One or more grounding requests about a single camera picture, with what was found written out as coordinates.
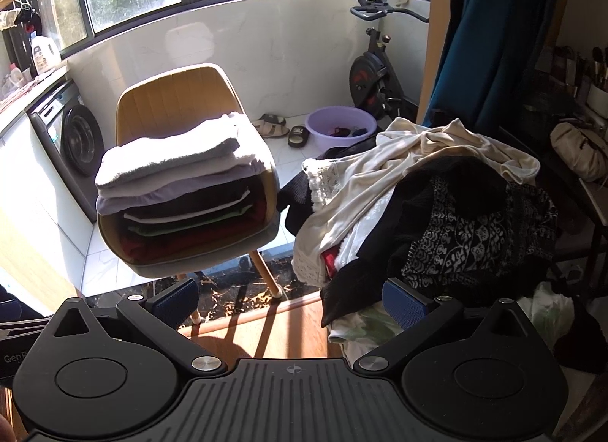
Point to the white detergent jug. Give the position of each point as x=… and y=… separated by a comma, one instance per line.
x=45, y=55

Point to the white laundry cabinet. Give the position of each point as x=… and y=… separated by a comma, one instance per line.
x=28, y=185

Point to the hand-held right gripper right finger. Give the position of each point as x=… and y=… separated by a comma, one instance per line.
x=403, y=305

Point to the brown sandal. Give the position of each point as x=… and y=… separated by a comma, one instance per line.
x=270, y=131
x=273, y=119

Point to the dark grey washing machine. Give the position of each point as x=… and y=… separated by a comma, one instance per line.
x=80, y=138

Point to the pile of unfolded clothes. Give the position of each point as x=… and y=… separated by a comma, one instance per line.
x=427, y=214

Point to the black slide sandal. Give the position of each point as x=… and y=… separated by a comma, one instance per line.
x=298, y=136

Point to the black white patterned garment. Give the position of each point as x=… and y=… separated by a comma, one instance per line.
x=475, y=238

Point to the teal curtain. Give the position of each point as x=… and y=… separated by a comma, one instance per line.
x=498, y=43

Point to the cream garment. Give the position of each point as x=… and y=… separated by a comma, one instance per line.
x=370, y=195

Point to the purple plastic basin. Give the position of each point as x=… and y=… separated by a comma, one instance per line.
x=323, y=126

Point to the yellow upholstered chair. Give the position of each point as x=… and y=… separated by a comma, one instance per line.
x=161, y=95

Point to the stack of folded clothes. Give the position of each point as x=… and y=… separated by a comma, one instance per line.
x=190, y=228

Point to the black exercise bike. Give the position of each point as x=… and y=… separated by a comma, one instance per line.
x=368, y=76

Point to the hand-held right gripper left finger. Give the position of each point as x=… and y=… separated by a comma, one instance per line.
x=175, y=303

